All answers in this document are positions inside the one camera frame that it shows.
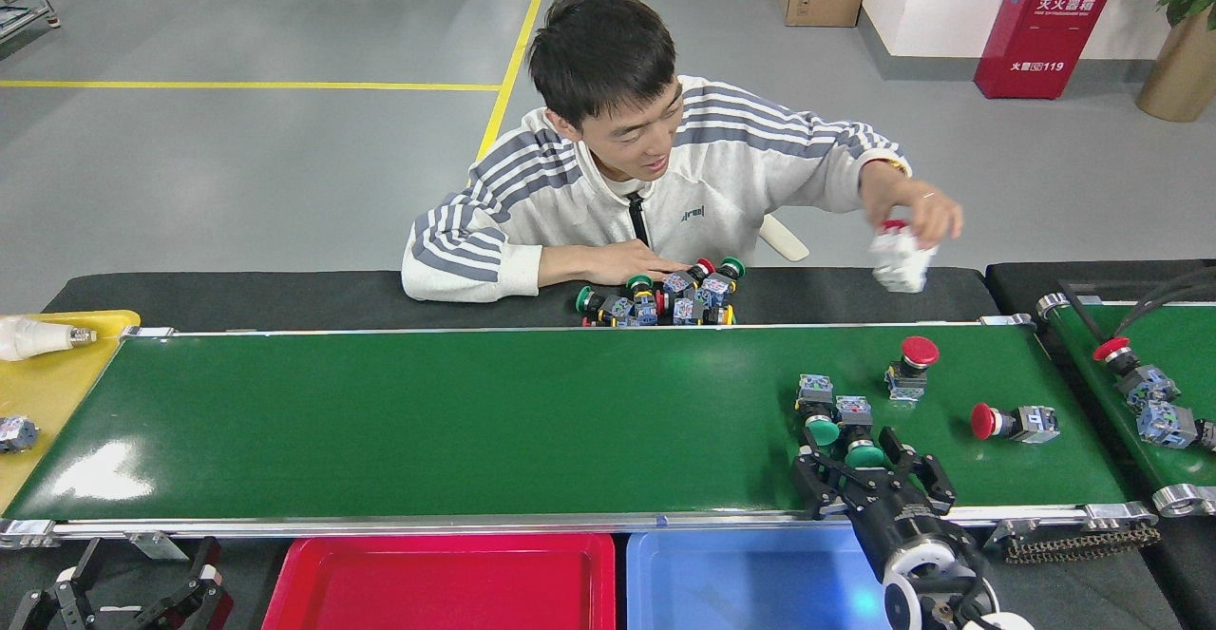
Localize grey white chair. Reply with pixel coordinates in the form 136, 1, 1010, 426
758, 214, 811, 263

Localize person's left hand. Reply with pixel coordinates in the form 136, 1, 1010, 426
860, 162, 963, 251

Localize conveyor drive chain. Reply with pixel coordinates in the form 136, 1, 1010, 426
1002, 525, 1162, 564

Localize yellow plastic tray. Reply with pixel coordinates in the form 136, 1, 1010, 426
0, 310, 142, 515

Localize blue plastic tray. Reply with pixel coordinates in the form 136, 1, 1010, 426
625, 527, 899, 630

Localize white light bulb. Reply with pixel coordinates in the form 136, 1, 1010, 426
0, 316, 98, 362

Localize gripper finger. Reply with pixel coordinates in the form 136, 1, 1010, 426
133, 537, 234, 630
9, 540, 110, 630

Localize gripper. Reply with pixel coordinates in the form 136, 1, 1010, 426
791, 426, 979, 576

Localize yellow push button switch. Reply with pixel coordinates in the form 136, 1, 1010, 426
671, 296, 735, 327

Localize person's right hand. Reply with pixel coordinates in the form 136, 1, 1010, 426
578, 239, 692, 287

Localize black guide bracket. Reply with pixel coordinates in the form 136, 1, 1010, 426
1057, 269, 1216, 341

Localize white circuit breaker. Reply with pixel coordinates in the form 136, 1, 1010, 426
869, 221, 939, 295

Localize potted plant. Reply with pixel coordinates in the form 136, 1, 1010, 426
1136, 0, 1216, 124

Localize red fire extinguisher cabinet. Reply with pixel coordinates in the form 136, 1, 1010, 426
974, 0, 1125, 101

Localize red plastic tray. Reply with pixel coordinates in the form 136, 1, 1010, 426
261, 533, 617, 630

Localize person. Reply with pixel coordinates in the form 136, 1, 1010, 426
401, 0, 963, 303

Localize green conveyor belt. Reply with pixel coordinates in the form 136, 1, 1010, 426
0, 315, 1162, 555
1035, 293, 1216, 519

